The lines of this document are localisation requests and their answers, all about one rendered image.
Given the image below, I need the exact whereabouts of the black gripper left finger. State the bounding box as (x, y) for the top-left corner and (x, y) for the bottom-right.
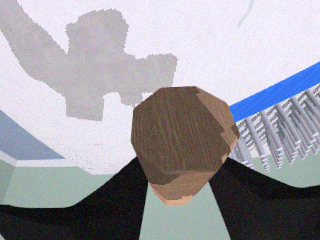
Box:
(0, 156), (148, 240)

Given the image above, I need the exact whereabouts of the blue flat strip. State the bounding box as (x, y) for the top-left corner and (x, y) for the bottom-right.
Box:
(229, 63), (320, 123)

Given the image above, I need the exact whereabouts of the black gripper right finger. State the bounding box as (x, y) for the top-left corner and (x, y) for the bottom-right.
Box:
(209, 157), (320, 240)

